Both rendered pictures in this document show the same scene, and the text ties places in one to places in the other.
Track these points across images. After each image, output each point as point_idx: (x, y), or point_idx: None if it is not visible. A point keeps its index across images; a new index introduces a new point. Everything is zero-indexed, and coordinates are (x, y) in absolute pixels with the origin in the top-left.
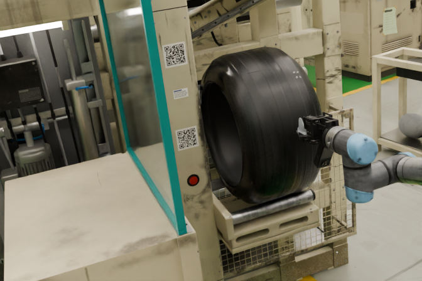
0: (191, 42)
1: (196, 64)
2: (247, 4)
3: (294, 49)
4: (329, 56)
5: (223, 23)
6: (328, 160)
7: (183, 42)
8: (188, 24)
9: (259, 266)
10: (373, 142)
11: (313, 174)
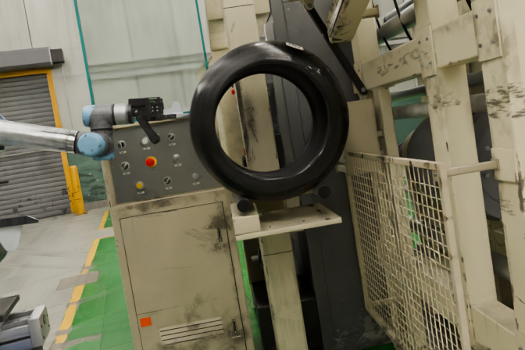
0: (227, 37)
1: (385, 64)
2: None
3: (446, 46)
4: (487, 61)
5: (339, 16)
6: (148, 137)
7: (226, 37)
8: (225, 23)
9: (394, 342)
10: (82, 109)
11: (204, 167)
